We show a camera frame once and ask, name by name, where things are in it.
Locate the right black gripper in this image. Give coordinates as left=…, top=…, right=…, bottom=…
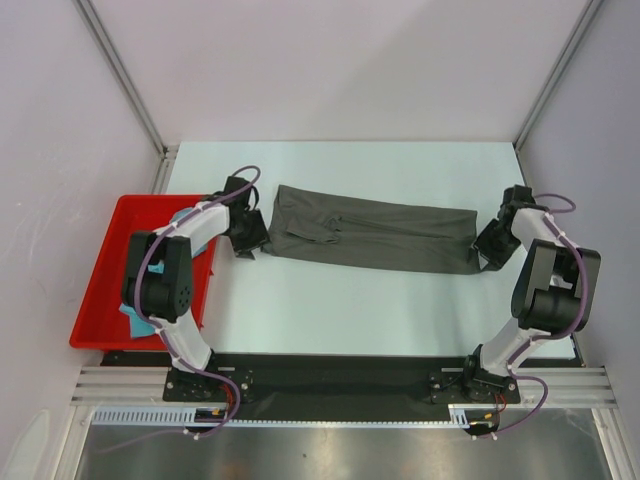
left=468, top=218, right=521, bottom=271

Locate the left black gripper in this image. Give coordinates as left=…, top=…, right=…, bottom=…
left=228, top=209, right=271, bottom=260

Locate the dark grey t-shirt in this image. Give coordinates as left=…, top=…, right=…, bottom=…
left=264, top=185, right=482, bottom=275

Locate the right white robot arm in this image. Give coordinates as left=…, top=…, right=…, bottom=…
left=461, top=185, right=601, bottom=402

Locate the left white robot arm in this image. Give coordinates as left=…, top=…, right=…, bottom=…
left=121, top=165, right=269, bottom=400

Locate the teal t-shirt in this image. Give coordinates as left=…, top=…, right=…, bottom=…
left=119, top=207, right=193, bottom=339

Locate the red plastic bin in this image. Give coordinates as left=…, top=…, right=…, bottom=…
left=69, top=195, right=199, bottom=351

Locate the left aluminium corner post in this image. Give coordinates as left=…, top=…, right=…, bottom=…
left=72, top=0, right=177, bottom=156

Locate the aluminium corner post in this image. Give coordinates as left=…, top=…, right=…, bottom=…
left=513, top=0, right=606, bottom=154
left=72, top=0, right=177, bottom=156

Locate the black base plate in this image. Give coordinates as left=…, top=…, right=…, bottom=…
left=99, top=351, right=585, bottom=422

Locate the aluminium frame rail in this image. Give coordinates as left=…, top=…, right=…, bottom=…
left=71, top=367, right=618, bottom=409

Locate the grey slotted cable duct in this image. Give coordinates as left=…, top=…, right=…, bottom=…
left=92, top=406, right=496, bottom=429

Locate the right aluminium corner post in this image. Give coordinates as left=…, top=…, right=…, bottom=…
left=513, top=0, right=606, bottom=154

